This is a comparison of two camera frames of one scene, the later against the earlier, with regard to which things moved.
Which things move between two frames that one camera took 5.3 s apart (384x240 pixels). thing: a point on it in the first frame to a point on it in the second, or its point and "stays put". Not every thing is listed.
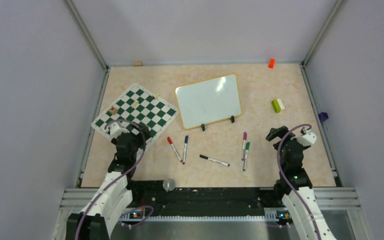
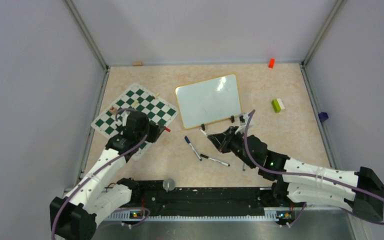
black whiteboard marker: x=214 y=160 stays put
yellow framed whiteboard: x=209 y=101 stays put
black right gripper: x=274 y=133 to x=221 y=140
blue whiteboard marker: x=186 y=140 to x=192 y=147
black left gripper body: x=138 y=141 to x=152 y=131
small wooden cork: x=137 y=63 stays put
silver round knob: x=168 y=185 stays put
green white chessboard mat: x=139 y=106 stays put
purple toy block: x=323 y=116 stays put
